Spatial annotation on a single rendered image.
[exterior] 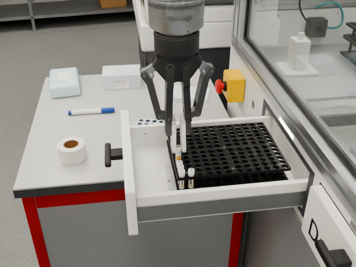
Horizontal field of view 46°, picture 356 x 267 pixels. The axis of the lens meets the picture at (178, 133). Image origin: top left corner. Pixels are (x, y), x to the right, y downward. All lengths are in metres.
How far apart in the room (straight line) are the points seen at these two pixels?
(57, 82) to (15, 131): 1.41
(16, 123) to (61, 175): 1.85
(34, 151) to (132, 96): 0.39
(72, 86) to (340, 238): 0.97
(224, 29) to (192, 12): 0.98
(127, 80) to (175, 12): 0.79
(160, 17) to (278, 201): 0.41
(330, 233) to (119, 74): 0.91
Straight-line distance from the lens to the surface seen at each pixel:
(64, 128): 1.24
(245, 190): 0.79
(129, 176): 0.76
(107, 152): 0.85
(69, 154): 1.07
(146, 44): 1.60
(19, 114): 2.99
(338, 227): 0.70
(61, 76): 1.46
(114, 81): 1.42
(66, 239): 1.17
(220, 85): 1.16
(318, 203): 0.75
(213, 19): 1.61
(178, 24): 0.66
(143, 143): 0.98
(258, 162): 0.84
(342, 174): 0.70
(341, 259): 0.68
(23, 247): 2.00
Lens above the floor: 1.39
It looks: 32 degrees down
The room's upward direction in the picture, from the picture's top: straight up
